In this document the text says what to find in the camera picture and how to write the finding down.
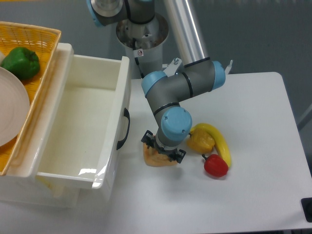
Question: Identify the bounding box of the black drawer handle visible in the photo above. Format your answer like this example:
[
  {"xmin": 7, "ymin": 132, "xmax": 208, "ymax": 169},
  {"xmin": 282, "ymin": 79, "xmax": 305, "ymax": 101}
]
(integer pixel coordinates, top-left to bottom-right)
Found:
[{"xmin": 117, "ymin": 108, "xmax": 131, "ymax": 150}]

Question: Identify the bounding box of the black cable on pedestal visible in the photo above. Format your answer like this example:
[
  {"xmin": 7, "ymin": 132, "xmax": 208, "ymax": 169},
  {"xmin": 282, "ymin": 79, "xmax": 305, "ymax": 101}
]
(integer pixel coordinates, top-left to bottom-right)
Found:
[{"xmin": 132, "ymin": 38, "xmax": 147, "ymax": 79}]

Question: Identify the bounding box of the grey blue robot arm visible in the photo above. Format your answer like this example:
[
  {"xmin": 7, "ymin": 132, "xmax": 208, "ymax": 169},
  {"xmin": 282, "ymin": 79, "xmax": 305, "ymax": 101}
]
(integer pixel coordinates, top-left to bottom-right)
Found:
[{"xmin": 87, "ymin": 0, "xmax": 226, "ymax": 163}]

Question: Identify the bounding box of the yellow woven basket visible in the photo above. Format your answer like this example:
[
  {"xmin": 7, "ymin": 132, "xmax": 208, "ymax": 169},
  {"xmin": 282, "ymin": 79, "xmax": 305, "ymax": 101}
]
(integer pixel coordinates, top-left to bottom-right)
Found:
[{"xmin": 0, "ymin": 21, "xmax": 61, "ymax": 176}]

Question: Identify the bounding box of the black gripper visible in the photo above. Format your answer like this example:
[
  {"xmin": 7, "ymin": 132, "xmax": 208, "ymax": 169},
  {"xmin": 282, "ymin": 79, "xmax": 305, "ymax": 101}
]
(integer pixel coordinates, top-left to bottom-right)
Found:
[{"xmin": 141, "ymin": 130, "xmax": 186, "ymax": 164}]

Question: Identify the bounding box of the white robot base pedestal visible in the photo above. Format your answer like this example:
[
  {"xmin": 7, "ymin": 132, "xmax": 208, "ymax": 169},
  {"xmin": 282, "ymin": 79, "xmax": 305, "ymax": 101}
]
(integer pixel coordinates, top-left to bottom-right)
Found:
[{"xmin": 116, "ymin": 13, "xmax": 169, "ymax": 79}]

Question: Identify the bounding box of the beige round plate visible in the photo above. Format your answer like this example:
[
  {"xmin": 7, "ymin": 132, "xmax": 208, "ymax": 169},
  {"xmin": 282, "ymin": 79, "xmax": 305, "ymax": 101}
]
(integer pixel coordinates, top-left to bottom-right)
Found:
[{"xmin": 0, "ymin": 68, "xmax": 30, "ymax": 146}]

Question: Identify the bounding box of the white plastic drawer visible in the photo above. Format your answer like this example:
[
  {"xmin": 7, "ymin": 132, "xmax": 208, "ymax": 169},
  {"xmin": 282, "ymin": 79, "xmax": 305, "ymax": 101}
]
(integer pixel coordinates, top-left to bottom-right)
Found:
[{"xmin": 36, "ymin": 54, "xmax": 132, "ymax": 190}]

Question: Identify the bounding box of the yellow banana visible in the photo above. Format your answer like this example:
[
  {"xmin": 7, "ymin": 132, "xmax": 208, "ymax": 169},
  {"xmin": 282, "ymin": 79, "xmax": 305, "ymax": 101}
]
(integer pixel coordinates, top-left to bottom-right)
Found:
[{"xmin": 190, "ymin": 123, "xmax": 232, "ymax": 168}]

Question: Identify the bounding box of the black object at table edge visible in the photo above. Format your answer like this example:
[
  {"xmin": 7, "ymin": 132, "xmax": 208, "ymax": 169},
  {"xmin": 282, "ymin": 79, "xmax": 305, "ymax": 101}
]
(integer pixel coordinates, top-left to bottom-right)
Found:
[{"xmin": 301, "ymin": 197, "xmax": 312, "ymax": 223}]

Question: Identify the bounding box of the red bell pepper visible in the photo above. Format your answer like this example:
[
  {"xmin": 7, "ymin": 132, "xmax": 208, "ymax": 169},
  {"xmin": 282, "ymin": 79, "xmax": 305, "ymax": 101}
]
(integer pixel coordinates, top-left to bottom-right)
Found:
[{"xmin": 201, "ymin": 154, "xmax": 229, "ymax": 177}]

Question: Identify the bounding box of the white drawer cabinet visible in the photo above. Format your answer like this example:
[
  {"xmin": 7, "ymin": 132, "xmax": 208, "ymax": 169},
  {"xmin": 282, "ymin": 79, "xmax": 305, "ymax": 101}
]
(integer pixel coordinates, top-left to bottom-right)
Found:
[{"xmin": 0, "ymin": 43, "xmax": 112, "ymax": 207}]

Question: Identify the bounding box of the triangle bread pastry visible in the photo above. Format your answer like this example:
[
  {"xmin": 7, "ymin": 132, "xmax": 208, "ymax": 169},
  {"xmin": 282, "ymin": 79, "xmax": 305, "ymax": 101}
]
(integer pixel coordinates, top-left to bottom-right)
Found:
[{"xmin": 143, "ymin": 143, "xmax": 177, "ymax": 167}]

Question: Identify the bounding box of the green bell pepper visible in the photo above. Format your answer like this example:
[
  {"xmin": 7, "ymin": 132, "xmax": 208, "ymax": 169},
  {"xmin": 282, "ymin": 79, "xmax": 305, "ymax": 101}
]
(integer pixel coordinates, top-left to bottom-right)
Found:
[{"xmin": 0, "ymin": 47, "xmax": 40, "ymax": 80}]

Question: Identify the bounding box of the yellow bell pepper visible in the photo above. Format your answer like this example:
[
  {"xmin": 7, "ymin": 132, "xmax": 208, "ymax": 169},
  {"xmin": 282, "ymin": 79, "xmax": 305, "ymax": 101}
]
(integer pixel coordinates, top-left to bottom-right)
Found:
[{"xmin": 187, "ymin": 128, "xmax": 215, "ymax": 154}]

